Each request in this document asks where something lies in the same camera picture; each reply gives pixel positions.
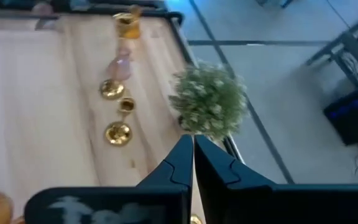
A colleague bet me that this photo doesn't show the black computer tower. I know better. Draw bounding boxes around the black computer tower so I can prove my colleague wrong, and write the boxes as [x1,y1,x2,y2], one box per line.
[323,85,358,147]

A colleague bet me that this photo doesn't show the short brass candlestick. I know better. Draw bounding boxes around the short brass candlestick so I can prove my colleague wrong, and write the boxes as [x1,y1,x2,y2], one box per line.
[104,96,135,147]

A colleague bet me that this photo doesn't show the wooden shelf with black legs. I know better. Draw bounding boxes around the wooden shelf with black legs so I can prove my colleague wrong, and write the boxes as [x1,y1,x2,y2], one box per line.
[0,18,102,224]

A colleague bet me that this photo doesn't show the pink ribbed glass candle holder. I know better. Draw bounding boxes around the pink ribbed glass candle holder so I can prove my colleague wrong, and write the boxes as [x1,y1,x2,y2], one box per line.
[106,46,134,82]

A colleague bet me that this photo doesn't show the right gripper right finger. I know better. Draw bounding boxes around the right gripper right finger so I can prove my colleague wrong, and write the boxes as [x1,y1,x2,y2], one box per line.
[195,134,358,224]

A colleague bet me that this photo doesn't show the grey metal table frame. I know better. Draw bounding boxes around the grey metal table frame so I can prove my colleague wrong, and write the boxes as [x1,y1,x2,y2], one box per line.
[305,12,358,86]

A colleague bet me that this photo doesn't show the green potted plant black pot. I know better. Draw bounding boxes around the green potted plant black pot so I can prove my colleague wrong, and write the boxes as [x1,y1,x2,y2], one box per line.
[168,62,249,141]

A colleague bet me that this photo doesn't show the black table frame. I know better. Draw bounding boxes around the black table frame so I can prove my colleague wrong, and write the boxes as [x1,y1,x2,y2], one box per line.
[0,0,245,164]

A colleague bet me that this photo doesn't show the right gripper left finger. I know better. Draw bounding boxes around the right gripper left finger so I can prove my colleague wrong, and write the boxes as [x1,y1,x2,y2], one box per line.
[24,134,195,224]

